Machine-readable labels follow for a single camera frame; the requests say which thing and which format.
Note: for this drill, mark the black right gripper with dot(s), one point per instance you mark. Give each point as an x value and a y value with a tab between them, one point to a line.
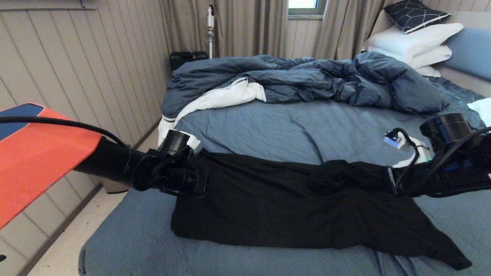
452	178

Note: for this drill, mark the black moon print T-shirt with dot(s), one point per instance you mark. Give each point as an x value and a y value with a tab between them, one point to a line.
287	207

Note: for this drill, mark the blue headboard cushion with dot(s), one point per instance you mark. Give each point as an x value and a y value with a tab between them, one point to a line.
473	51

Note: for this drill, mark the beige curtain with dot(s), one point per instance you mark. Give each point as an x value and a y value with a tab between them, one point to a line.
341	28
245	28

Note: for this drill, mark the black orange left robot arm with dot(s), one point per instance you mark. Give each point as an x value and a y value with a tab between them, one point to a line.
38	161

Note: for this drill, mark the blue bed sheet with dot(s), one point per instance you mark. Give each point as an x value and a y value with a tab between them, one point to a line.
287	130

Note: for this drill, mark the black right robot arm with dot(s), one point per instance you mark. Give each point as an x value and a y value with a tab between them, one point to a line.
447	128

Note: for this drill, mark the dark patterned pillow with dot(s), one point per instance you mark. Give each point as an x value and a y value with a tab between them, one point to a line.
412	15

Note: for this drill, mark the black hard case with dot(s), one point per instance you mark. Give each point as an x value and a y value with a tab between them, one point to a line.
184	59

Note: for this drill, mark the crumpled blue duvet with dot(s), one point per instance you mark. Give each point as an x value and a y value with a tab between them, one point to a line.
307	78

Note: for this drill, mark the white cloth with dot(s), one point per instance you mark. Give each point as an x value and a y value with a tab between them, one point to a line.
484	111

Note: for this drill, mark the white sheet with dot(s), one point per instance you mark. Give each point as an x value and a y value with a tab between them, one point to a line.
222	97

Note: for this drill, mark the white pillow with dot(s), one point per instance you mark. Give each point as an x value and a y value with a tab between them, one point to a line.
431	57
427	71
412	40

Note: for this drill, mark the white stick vacuum cleaner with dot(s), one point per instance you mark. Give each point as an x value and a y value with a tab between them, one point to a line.
210	36

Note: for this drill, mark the beige upholstered bed frame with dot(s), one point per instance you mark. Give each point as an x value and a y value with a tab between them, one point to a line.
470	86

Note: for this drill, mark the grey framed window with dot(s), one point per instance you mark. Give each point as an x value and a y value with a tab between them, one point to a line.
303	4

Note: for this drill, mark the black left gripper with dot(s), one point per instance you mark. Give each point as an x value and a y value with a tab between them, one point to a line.
180	176

